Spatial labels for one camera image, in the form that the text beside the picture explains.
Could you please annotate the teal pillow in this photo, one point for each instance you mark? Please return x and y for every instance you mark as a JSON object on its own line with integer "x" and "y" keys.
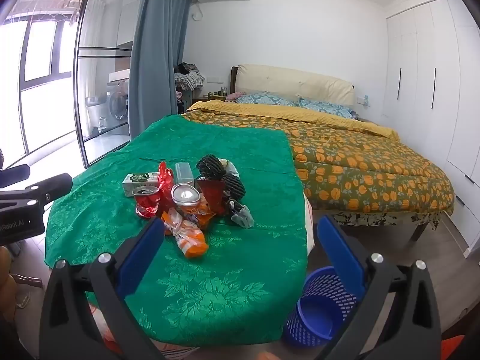
{"x": 264, "y": 98}
{"x": 328, "y": 108}

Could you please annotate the black foam net upper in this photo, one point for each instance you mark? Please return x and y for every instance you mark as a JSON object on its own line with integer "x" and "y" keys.
{"x": 210, "y": 167}

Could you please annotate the red drink can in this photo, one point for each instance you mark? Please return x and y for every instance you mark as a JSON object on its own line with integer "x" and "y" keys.
{"x": 147, "y": 199}

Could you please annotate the clear cup with lid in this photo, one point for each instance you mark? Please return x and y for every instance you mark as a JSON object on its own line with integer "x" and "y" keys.
{"x": 185, "y": 196}

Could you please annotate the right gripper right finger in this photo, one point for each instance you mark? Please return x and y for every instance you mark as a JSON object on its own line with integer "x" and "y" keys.
{"x": 396, "y": 315}

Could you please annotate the black framed glass door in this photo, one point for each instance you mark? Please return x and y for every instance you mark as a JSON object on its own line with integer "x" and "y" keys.
{"x": 103, "y": 48}

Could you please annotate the cream padded headboard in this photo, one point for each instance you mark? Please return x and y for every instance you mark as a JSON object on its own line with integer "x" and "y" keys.
{"x": 291, "y": 84}

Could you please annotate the white wardrobe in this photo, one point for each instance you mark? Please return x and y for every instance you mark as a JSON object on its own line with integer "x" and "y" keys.
{"x": 432, "y": 98}

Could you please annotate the orange white snack packet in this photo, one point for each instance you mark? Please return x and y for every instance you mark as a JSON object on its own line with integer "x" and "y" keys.
{"x": 189, "y": 238}

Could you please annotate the orange snack bag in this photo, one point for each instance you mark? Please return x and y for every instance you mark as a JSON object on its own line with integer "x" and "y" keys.
{"x": 200, "y": 214}

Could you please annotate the clear plastic box with label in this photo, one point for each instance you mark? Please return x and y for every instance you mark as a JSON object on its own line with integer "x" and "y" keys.
{"x": 184, "y": 174}

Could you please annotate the left teal pillow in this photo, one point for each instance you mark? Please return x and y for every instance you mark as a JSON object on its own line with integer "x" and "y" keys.
{"x": 264, "y": 98}

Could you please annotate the right teal pillow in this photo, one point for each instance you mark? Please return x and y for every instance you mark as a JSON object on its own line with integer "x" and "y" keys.
{"x": 328, "y": 108}

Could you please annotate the blue-grey curtain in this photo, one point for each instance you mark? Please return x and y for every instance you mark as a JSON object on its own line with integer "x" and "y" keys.
{"x": 158, "y": 45}

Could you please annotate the black foam net lower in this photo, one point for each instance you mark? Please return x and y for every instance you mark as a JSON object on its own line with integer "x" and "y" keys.
{"x": 233, "y": 186}

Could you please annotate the black foam net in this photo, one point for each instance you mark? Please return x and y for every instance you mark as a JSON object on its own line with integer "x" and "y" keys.
{"x": 233, "y": 186}
{"x": 210, "y": 167}

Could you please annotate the pink patterned under cloth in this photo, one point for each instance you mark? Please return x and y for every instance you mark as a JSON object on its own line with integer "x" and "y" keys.
{"x": 309, "y": 225}

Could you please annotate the washing machine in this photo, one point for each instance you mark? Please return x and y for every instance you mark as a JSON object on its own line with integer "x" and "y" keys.
{"x": 117, "y": 100}

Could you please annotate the bed with orange floral quilt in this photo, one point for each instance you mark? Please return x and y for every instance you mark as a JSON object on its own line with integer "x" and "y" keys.
{"x": 357, "y": 171}

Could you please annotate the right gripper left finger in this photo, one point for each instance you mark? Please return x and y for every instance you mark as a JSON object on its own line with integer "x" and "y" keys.
{"x": 68, "y": 329}

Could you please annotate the red plastic bag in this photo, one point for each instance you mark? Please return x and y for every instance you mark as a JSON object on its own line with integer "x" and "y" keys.
{"x": 166, "y": 183}

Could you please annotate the pile of clothes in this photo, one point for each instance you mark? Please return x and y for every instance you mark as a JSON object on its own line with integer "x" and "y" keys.
{"x": 187, "y": 77}

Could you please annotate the green white carton box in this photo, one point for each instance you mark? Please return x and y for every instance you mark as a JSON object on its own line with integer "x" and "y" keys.
{"x": 134, "y": 180}

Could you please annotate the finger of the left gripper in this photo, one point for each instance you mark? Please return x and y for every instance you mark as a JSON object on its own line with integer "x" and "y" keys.
{"x": 14, "y": 175}
{"x": 38, "y": 194}

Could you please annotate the dark red wrapper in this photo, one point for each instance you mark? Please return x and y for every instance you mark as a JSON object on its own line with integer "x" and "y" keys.
{"x": 213, "y": 191}

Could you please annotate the blue plastic waste basket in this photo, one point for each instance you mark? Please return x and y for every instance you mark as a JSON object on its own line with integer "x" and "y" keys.
{"x": 320, "y": 312}

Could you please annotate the grey clear plastic wrapper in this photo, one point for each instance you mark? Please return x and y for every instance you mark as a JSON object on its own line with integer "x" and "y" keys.
{"x": 240, "y": 214}

